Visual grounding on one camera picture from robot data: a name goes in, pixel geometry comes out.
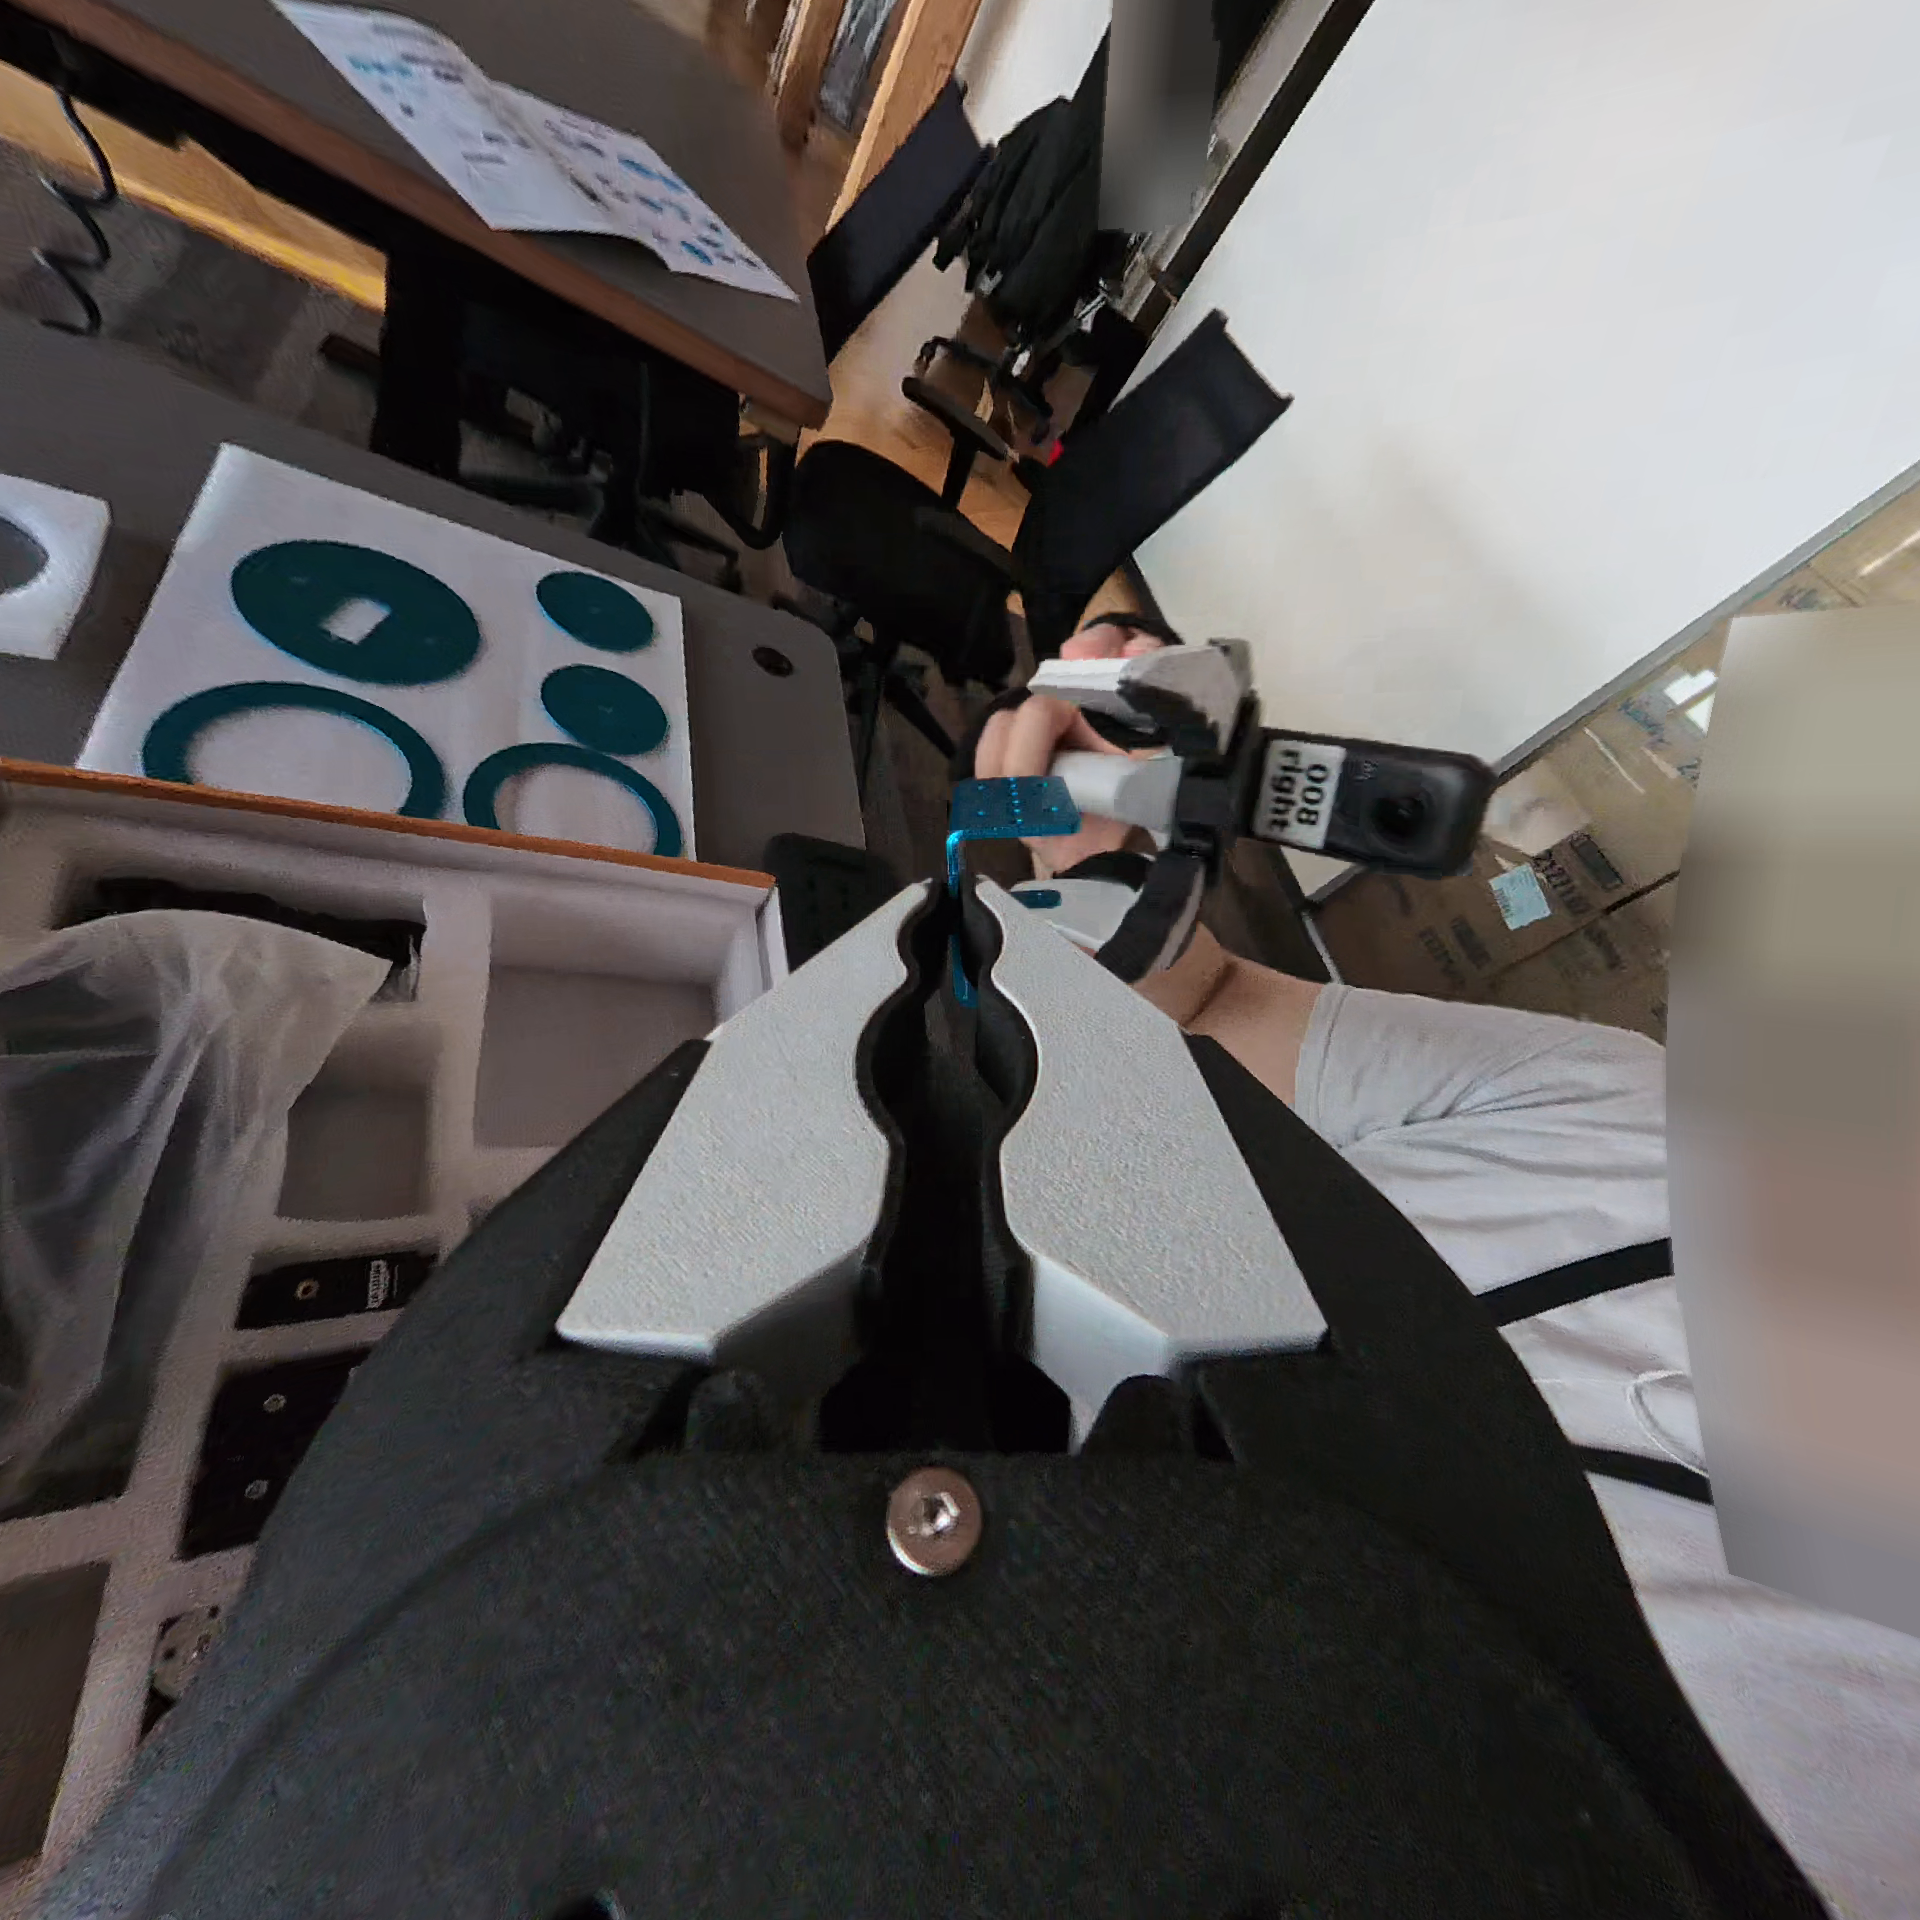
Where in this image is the white foam block round cutout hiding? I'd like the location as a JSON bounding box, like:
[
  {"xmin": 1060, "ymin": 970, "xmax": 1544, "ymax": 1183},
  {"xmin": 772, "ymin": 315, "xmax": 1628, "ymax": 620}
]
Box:
[{"xmin": 0, "ymin": 471, "xmax": 112, "ymax": 665}]

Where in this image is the black lanyard strap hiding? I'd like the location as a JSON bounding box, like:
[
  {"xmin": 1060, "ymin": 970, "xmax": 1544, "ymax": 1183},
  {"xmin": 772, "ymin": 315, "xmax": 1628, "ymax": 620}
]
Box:
[{"xmin": 1477, "ymin": 1232, "xmax": 1715, "ymax": 1507}]

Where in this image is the blue disc with few holes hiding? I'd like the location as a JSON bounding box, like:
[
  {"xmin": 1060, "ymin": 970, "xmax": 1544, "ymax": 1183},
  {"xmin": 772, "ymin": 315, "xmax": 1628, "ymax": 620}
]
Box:
[{"xmin": 228, "ymin": 538, "xmax": 486, "ymax": 692}]

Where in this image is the stack of cardboard boxes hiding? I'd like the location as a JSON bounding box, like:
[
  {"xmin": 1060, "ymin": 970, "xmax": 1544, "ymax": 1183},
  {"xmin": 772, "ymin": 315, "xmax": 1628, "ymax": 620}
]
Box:
[{"xmin": 1316, "ymin": 705, "xmax": 1685, "ymax": 1041}]

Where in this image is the blue disc with many holes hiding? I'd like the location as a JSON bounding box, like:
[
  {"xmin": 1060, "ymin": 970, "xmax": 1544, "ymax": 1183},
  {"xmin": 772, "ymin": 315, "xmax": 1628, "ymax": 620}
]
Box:
[{"xmin": 535, "ymin": 567, "xmax": 659, "ymax": 656}]

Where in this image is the black coiled cable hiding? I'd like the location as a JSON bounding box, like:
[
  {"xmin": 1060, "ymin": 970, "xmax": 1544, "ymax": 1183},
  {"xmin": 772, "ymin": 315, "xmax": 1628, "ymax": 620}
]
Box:
[{"xmin": 32, "ymin": 82, "xmax": 125, "ymax": 345}]

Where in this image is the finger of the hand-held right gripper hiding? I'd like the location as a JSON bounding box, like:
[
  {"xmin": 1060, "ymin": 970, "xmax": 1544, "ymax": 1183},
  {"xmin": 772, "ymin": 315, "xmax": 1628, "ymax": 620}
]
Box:
[
  {"xmin": 1047, "ymin": 751, "xmax": 1197, "ymax": 832},
  {"xmin": 1027, "ymin": 641, "xmax": 1256, "ymax": 741}
]

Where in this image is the black perforated armrest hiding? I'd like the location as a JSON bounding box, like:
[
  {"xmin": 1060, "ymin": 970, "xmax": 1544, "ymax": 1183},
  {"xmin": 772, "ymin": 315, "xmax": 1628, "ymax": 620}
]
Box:
[{"xmin": 759, "ymin": 829, "xmax": 904, "ymax": 970}]

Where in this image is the small teal metal bracket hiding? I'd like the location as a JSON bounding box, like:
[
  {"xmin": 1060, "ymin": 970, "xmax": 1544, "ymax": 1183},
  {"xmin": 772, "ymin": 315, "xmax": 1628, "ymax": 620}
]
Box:
[{"xmin": 944, "ymin": 776, "xmax": 1088, "ymax": 1010}]

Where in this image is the blue metal ring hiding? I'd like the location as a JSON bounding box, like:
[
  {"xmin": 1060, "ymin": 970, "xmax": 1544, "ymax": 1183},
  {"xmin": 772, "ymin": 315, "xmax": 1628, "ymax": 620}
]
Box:
[
  {"xmin": 460, "ymin": 741, "xmax": 686, "ymax": 861},
  {"xmin": 141, "ymin": 681, "xmax": 451, "ymax": 824}
]

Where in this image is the crumpled clear plastic bag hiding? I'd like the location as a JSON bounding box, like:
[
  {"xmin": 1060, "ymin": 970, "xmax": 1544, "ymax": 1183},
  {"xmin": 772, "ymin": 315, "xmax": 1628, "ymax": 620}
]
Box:
[{"xmin": 0, "ymin": 911, "xmax": 398, "ymax": 1489}]

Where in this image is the orange cardboard kit box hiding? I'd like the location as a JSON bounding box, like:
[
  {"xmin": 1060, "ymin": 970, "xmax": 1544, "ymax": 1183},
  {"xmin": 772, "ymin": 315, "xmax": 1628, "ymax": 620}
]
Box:
[{"xmin": 0, "ymin": 754, "xmax": 793, "ymax": 1884}]

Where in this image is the servo with black horn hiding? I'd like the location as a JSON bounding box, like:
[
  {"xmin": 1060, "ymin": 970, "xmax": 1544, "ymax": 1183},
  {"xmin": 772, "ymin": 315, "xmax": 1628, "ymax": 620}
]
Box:
[{"xmin": 176, "ymin": 1347, "xmax": 374, "ymax": 1559}]

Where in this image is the printed booklet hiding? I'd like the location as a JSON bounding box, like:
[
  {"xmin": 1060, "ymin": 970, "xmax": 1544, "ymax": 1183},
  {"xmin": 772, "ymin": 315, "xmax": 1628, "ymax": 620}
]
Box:
[{"xmin": 271, "ymin": 0, "xmax": 800, "ymax": 305}]

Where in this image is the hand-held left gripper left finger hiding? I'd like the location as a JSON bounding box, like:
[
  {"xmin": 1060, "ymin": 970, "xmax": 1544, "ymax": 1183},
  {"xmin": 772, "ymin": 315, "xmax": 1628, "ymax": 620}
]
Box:
[{"xmin": 555, "ymin": 883, "xmax": 942, "ymax": 1365}]

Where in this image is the black jacket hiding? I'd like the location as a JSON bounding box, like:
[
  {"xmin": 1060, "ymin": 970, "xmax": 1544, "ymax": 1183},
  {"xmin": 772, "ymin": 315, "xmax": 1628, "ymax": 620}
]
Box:
[{"xmin": 933, "ymin": 93, "xmax": 1155, "ymax": 345}]

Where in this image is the person's white shirt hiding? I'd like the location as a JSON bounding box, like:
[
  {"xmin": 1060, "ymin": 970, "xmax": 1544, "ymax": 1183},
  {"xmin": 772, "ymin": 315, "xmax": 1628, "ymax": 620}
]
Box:
[{"xmin": 1294, "ymin": 979, "xmax": 1920, "ymax": 1920}]

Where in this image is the white foam sheet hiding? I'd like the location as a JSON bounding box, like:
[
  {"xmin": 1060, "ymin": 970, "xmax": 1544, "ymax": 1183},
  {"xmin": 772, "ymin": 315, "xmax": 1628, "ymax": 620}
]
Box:
[{"xmin": 70, "ymin": 439, "xmax": 701, "ymax": 869}]

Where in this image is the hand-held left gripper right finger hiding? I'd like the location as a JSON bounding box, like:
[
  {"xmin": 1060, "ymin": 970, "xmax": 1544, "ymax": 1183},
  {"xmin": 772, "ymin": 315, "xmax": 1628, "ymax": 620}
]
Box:
[{"xmin": 971, "ymin": 883, "xmax": 1332, "ymax": 1395}]

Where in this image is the person's right hand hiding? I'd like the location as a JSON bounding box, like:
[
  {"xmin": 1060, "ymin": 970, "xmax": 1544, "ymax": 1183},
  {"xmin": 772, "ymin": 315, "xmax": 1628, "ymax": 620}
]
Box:
[{"xmin": 971, "ymin": 627, "xmax": 1157, "ymax": 888}]

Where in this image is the small blue plain disc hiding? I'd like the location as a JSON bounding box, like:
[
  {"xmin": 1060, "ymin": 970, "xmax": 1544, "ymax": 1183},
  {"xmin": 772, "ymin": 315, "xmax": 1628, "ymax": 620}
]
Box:
[{"xmin": 536, "ymin": 664, "xmax": 672, "ymax": 760}]

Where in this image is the black mesh chair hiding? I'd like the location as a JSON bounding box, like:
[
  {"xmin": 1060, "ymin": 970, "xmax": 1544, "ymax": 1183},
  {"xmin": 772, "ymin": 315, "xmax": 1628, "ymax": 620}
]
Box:
[
  {"xmin": 780, "ymin": 307, "xmax": 1296, "ymax": 752},
  {"xmin": 806, "ymin": 77, "xmax": 1120, "ymax": 513}
]

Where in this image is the servo with silver horn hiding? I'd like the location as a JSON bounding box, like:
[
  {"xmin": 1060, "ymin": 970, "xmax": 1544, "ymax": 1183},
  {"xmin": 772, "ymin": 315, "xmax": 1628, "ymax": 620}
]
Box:
[{"xmin": 145, "ymin": 1603, "xmax": 231, "ymax": 1705}]

